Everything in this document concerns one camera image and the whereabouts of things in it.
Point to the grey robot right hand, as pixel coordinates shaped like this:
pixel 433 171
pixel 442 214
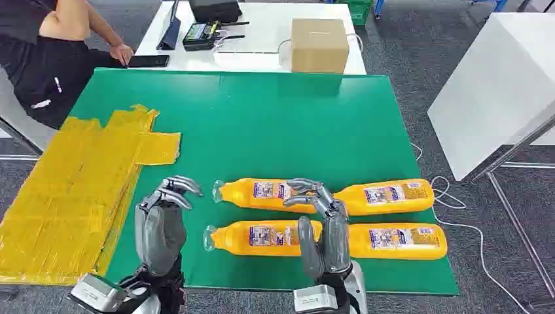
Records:
pixel 336 242

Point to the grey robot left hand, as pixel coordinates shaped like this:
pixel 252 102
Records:
pixel 158 234

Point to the person's hand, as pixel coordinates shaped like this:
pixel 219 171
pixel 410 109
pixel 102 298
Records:
pixel 121 54

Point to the orange drink bottle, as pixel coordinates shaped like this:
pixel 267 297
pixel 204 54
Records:
pixel 234 238
pixel 355 199
pixel 243 195
pixel 360 242

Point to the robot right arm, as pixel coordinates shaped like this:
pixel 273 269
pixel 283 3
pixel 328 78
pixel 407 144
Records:
pixel 357 286

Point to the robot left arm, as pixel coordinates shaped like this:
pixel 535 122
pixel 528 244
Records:
pixel 169 290

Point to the black smartphone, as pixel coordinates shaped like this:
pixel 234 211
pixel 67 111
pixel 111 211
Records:
pixel 149 60

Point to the black handheld controller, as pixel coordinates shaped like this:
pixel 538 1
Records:
pixel 199 37

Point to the person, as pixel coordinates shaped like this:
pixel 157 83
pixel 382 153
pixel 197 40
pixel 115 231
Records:
pixel 43 78

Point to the yellow plastic sheet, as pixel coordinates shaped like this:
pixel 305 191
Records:
pixel 65 195

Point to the black case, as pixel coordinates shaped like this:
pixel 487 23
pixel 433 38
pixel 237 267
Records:
pixel 214 11

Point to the green table mat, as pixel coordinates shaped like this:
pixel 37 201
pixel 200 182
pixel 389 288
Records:
pixel 282 130

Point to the white desk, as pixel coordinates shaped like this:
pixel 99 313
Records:
pixel 269 17

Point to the grey metal table leg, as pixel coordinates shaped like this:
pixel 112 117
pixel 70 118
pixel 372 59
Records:
pixel 520 229

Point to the brown cardboard box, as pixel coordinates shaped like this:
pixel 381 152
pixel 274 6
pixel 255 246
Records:
pixel 318 47

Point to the large white table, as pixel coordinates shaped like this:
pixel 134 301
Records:
pixel 490 95

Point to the green plastic crate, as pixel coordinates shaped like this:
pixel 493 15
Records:
pixel 360 13

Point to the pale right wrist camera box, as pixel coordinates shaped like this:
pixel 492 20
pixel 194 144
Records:
pixel 314 305

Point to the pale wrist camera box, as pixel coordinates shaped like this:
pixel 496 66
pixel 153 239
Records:
pixel 314 305
pixel 93 292

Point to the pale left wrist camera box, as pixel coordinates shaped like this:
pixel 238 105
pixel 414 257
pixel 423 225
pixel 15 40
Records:
pixel 93 292

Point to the blue metal post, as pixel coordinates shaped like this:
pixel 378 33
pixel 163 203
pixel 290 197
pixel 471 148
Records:
pixel 379 8

